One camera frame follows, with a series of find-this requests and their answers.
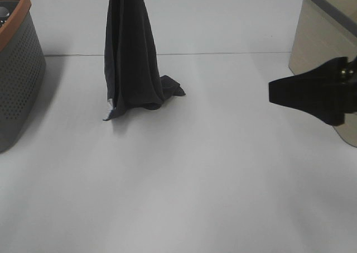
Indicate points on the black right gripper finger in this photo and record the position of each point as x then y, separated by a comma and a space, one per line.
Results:
327, 92

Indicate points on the dark navy towel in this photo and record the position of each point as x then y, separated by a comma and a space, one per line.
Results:
130, 61

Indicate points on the beige basket with grey rim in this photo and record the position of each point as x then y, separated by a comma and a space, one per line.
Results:
326, 29

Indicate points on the grey perforated basket orange rim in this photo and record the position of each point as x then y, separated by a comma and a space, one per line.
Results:
23, 68

